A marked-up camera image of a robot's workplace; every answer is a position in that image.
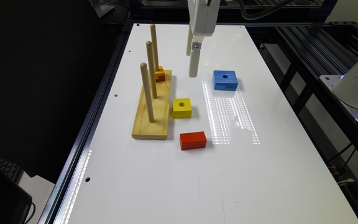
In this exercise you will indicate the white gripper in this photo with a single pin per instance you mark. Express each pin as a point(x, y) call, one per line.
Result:
point(203, 17)

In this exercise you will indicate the yellow block with hole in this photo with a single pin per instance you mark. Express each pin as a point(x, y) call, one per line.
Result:
point(182, 108)

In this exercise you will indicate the orange block on peg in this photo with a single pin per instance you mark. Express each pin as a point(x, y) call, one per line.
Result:
point(160, 74)

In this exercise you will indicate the blue block with hole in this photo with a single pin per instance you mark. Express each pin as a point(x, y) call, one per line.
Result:
point(224, 80)

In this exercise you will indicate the red rectangular block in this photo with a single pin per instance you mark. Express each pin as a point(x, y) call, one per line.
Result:
point(193, 140)

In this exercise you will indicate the rear wooden peg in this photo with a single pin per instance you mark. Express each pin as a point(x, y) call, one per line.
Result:
point(154, 46)

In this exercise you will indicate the wooden peg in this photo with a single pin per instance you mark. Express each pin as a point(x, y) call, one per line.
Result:
point(151, 69)
point(154, 46)
point(147, 93)

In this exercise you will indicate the middle wooden peg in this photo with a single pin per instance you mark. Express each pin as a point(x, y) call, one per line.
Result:
point(151, 69)

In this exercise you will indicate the front wooden peg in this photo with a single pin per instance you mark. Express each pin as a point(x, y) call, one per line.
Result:
point(147, 93)

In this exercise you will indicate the wooden peg base board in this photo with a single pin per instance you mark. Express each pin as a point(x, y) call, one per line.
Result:
point(158, 130)

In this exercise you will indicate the metal robot mounting plate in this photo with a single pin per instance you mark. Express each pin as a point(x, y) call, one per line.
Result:
point(330, 81)

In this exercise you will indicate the black keyboard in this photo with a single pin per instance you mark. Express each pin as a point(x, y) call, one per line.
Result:
point(10, 169)

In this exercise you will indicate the black monitor corner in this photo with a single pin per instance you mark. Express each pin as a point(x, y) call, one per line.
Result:
point(15, 202)

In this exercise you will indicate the black aluminium frame rails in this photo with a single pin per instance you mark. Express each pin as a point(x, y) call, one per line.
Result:
point(312, 52)

